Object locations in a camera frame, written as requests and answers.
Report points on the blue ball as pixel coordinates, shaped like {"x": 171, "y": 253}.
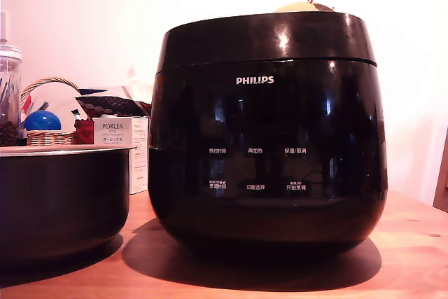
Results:
{"x": 42, "y": 121}

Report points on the dark coffee beans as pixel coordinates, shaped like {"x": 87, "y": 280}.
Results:
{"x": 8, "y": 134}

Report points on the tall clear glass jar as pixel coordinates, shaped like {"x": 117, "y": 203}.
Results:
{"x": 10, "y": 85}

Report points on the yellow rounded object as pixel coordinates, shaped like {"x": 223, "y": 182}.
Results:
{"x": 294, "y": 6}

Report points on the small red pouch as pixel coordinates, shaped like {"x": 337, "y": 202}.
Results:
{"x": 84, "y": 132}

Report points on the woven wicker basket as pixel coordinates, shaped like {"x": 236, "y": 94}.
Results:
{"x": 49, "y": 137}

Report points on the black rice cooker lid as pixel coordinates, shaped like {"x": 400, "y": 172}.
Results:
{"x": 245, "y": 40}

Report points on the dark dotted patterned cloth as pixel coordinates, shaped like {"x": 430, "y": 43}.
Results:
{"x": 115, "y": 104}

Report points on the black inner cooking pot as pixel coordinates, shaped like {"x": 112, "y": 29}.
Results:
{"x": 59, "y": 204}

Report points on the black Philips rice cooker body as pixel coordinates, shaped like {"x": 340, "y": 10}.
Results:
{"x": 266, "y": 208}

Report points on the white printed cloth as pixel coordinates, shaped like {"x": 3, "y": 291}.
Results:
{"x": 56, "y": 99}

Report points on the white Porlex box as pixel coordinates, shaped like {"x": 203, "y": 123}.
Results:
{"x": 113, "y": 131}

